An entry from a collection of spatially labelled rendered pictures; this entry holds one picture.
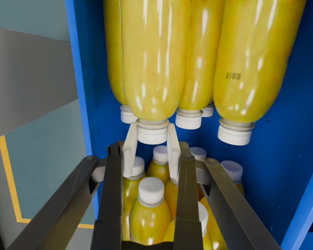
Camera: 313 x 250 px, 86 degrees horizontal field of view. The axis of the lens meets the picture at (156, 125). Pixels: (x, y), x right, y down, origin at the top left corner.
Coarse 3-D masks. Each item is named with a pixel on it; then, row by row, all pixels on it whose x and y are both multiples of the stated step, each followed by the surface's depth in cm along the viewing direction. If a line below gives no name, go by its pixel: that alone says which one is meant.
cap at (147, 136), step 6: (138, 126) 20; (138, 132) 20; (144, 132) 19; (150, 132) 19; (156, 132) 19; (162, 132) 20; (138, 138) 20; (144, 138) 19; (150, 138) 19; (156, 138) 19; (162, 138) 20
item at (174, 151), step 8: (168, 128) 20; (168, 136) 19; (176, 136) 17; (168, 144) 19; (176, 144) 16; (168, 152) 18; (176, 152) 14; (168, 160) 18; (176, 160) 15; (176, 168) 15; (176, 176) 15
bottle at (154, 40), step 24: (120, 0) 16; (144, 0) 14; (168, 0) 14; (144, 24) 14; (168, 24) 14; (144, 48) 15; (168, 48) 15; (144, 72) 16; (168, 72) 16; (144, 96) 16; (168, 96) 17; (144, 120) 19; (168, 120) 21
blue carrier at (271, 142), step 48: (96, 0) 21; (96, 48) 22; (96, 96) 23; (288, 96) 23; (96, 144) 24; (144, 144) 37; (192, 144) 39; (288, 144) 23; (96, 192) 24; (288, 192) 22; (288, 240) 13
